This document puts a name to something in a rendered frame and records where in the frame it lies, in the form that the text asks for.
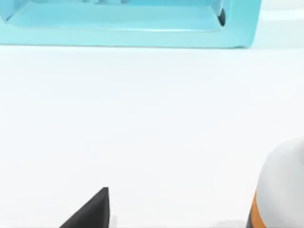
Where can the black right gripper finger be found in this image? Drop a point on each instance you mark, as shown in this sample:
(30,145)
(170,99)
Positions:
(95,211)

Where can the light blue rack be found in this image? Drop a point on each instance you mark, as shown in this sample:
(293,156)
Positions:
(240,31)

